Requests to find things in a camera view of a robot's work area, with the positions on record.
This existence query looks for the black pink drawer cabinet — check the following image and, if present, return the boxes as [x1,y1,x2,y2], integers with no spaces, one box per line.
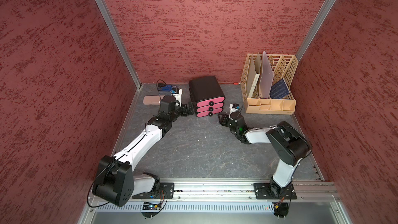
[188,76,226,118]

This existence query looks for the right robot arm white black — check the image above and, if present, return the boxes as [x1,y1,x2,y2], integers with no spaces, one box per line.
[218,112,312,198]

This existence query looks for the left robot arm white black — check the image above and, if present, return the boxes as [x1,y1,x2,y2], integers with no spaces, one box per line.
[91,95,195,207]

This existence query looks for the blue black stapler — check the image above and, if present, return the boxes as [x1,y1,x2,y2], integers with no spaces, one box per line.
[157,83,179,93]

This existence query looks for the pink pencil case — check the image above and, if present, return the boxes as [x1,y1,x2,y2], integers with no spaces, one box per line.
[143,95,164,105]

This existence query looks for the beige paper folder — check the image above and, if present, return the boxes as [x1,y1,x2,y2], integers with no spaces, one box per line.
[246,54,262,98]

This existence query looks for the beige file organizer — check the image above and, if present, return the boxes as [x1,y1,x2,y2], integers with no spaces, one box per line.
[240,51,298,115]

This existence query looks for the dark blue notebook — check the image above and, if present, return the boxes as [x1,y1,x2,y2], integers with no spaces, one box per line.
[269,78,290,99]

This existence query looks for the translucent grey folder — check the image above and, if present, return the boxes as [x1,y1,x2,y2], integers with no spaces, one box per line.
[259,51,274,99]

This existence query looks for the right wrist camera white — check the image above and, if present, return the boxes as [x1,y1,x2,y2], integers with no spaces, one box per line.
[229,103,240,118]

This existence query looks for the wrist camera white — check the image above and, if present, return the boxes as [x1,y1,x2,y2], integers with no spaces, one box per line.
[229,103,240,118]
[172,88,182,105]

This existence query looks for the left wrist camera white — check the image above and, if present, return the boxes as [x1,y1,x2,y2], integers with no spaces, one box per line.
[172,88,182,105]

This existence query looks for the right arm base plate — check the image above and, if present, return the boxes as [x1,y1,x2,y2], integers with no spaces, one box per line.
[253,183,297,200]

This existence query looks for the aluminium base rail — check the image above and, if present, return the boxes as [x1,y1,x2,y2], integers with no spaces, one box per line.
[90,178,341,202]

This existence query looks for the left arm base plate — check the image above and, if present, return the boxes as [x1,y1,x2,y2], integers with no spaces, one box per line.
[132,182,175,201]

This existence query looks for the aluminium corner post right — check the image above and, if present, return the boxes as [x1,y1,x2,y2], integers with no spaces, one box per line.
[295,0,336,62]

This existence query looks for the aluminium corner post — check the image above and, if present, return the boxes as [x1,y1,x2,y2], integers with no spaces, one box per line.
[295,0,336,62]
[95,0,142,90]

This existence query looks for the aluminium corner post left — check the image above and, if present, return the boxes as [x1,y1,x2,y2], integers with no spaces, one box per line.
[95,0,142,90]

